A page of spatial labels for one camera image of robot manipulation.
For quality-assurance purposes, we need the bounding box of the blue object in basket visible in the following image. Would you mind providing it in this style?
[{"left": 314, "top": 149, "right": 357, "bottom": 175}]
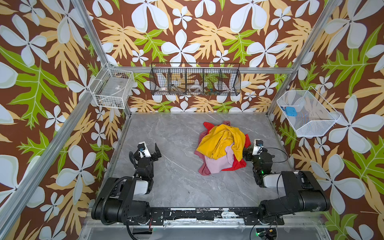
[{"left": 284, "top": 107, "right": 298, "bottom": 117}]

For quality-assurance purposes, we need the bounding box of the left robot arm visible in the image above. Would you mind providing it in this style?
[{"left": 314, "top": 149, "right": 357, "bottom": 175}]
[{"left": 91, "top": 142, "right": 162, "bottom": 225}]

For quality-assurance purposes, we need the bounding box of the black corrugated cable hose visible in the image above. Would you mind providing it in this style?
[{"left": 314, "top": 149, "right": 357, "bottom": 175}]
[{"left": 99, "top": 176, "right": 133, "bottom": 226}]

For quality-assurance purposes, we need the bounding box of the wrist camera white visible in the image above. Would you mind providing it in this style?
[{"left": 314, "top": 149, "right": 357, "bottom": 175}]
[
  {"left": 138, "top": 142, "right": 151, "bottom": 159},
  {"left": 252, "top": 139, "right": 264, "bottom": 156}
]

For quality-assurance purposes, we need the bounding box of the yellow cloth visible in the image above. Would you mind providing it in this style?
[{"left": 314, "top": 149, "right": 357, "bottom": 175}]
[{"left": 197, "top": 124, "right": 246, "bottom": 162}]

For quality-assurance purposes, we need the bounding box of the white wire basket right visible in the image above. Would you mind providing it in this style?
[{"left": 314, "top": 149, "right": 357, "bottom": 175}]
[{"left": 277, "top": 87, "right": 342, "bottom": 138}]

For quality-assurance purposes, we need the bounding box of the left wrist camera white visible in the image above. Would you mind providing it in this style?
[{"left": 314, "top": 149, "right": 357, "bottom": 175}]
[{"left": 138, "top": 142, "right": 151, "bottom": 159}]

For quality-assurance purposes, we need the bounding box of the aluminium frame back bar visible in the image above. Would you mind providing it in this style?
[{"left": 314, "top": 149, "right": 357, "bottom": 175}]
[{"left": 119, "top": 66, "right": 294, "bottom": 75}]

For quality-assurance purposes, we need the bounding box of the aluminium frame post left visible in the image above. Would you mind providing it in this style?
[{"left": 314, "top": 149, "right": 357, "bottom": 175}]
[{"left": 1, "top": 1, "right": 126, "bottom": 240}]

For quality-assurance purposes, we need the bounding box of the white wire basket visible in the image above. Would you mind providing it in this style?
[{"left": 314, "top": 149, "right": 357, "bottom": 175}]
[
  {"left": 277, "top": 87, "right": 342, "bottom": 138},
  {"left": 90, "top": 64, "right": 135, "bottom": 109}
]

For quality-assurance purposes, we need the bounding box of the black wire basket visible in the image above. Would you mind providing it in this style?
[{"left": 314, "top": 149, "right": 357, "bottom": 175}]
[{"left": 148, "top": 62, "right": 242, "bottom": 96}]

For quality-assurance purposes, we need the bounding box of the aluminium frame post right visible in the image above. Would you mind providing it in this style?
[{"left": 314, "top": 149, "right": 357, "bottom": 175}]
[{"left": 267, "top": 0, "right": 342, "bottom": 117}]

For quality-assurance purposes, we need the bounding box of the aluminium frame post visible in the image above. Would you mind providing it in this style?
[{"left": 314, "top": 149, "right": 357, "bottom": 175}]
[
  {"left": 1, "top": 1, "right": 126, "bottom": 240},
  {"left": 267, "top": 0, "right": 342, "bottom": 117}
]

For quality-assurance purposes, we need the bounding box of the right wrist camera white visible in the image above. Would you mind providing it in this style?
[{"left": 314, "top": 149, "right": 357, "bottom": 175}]
[{"left": 252, "top": 139, "right": 264, "bottom": 156}]

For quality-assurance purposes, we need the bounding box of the light pink cloth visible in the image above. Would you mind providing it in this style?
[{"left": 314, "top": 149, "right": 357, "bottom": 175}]
[{"left": 195, "top": 146, "right": 235, "bottom": 176}]

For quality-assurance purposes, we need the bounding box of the white wire basket left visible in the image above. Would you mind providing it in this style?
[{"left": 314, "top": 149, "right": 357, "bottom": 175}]
[{"left": 90, "top": 64, "right": 135, "bottom": 109}]

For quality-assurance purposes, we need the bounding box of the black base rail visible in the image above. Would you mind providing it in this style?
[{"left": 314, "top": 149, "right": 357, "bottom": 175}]
[{"left": 128, "top": 207, "right": 285, "bottom": 226}]

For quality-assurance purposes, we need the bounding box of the red cloth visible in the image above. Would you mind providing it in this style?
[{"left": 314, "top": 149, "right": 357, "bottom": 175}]
[{"left": 195, "top": 121, "right": 251, "bottom": 176}]

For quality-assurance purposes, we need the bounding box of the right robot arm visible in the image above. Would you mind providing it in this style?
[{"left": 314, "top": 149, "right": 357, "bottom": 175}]
[{"left": 243, "top": 147, "right": 331, "bottom": 224}]

